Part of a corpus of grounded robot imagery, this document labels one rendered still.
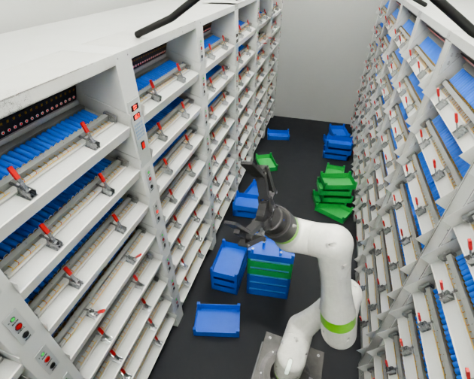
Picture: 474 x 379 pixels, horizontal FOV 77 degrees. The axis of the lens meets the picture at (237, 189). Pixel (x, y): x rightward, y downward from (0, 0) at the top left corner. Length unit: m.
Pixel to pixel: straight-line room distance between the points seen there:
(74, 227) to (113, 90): 0.49
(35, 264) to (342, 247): 0.86
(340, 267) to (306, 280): 1.58
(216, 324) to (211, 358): 0.22
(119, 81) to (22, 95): 0.37
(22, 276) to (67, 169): 0.32
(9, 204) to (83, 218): 0.26
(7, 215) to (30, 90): 0.31
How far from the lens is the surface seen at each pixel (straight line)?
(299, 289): 2.42
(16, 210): 0.93
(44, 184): 0.98
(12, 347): 1.07
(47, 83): 0.93
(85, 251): 1.26
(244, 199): 2.96
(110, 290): 1.39
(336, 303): 1.04
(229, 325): 2.23
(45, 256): 1.05
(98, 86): 1.22
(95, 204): 1.16
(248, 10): 3.10
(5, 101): 0.86
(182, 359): 2.16
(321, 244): 0.86
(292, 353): 1.53
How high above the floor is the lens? 1.97
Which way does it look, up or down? 38 degrees down
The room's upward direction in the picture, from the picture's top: straight up
